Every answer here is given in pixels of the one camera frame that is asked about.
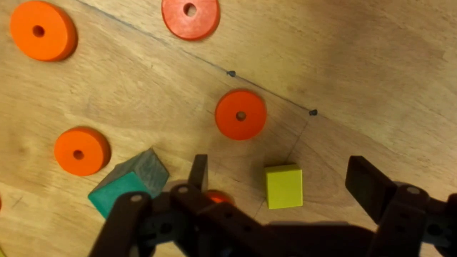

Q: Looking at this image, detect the yellow wooden block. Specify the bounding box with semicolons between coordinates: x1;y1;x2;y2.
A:
265;163;306;211

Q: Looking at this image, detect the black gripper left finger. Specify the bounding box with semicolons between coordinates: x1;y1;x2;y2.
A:
90;153;242;257

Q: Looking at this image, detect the orange wooden disc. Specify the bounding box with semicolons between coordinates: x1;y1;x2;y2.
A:
205;188;236;205
53;125;113;178
9;0;79;63
160;0;222;41
213;88;269;141

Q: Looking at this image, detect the green wooden block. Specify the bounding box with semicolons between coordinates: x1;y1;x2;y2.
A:
88;147;172;220

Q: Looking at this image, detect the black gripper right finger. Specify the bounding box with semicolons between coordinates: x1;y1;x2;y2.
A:
345;154;457;257

